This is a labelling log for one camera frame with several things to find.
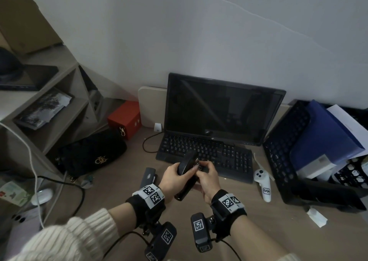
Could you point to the white handheld controller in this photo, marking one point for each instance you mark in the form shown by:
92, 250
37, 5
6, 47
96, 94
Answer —
264, 186

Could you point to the black marker wristband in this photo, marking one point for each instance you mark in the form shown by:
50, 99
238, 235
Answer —
149, 200
228, 209

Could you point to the white cardboard box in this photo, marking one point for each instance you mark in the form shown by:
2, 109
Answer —
314, 167

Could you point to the brown cardboard box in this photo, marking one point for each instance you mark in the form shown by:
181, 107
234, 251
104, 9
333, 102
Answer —
23, 16

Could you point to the small black stapler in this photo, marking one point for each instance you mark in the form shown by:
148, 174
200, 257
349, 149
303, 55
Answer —
187, 163

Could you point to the white plug adapter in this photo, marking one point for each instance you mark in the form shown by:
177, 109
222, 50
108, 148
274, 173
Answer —
157, 127

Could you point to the black keyboard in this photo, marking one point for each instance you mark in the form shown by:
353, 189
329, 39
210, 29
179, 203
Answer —
224, 157

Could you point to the person's right hand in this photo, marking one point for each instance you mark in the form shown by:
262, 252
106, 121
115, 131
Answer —
211, 181

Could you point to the person's right forearm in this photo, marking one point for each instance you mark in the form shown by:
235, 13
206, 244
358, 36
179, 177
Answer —
258, 240

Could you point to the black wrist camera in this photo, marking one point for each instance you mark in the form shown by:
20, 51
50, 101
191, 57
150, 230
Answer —
162, 240
201, 232

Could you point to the grey top stapler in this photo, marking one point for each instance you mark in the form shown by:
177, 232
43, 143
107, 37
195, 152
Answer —
148, 176

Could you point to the pale smartphone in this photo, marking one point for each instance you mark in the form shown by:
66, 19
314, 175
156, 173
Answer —
26, 217

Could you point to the green white packet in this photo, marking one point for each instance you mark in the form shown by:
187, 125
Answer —
14, 193

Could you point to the person's left hand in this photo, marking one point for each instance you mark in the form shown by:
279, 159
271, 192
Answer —
172, 180

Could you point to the black handbag gold logo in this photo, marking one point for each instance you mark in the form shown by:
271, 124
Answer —
86, 154

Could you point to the white paper sheets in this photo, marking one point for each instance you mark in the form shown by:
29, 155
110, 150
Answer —
350, 125

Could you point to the beige shelf unit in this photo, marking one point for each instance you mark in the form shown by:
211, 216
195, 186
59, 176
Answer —
66, 114

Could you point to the white computer mouse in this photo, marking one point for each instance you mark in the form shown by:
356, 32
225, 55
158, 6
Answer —
42, 197

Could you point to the black perforated file basket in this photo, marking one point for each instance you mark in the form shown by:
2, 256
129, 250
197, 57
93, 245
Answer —
280, 157

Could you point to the blue folder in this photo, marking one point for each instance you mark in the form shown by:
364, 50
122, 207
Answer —
322, 134

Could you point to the black white patterned sheet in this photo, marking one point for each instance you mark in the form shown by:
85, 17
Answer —
352, 173

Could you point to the black white picture booklet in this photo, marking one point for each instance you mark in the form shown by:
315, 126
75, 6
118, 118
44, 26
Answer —
43, 109

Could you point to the crumpled white paper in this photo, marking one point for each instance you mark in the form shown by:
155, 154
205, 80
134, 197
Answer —
316, 217

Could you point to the grey bag charm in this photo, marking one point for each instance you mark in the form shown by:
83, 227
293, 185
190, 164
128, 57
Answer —
87, 181

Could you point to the person's left forearm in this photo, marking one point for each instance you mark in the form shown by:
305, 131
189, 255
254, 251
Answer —
86, 235

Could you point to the red box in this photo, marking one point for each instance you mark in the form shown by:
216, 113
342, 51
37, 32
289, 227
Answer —
123, 119

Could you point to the black computer monitor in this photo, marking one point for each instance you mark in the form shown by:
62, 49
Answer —
221, 108

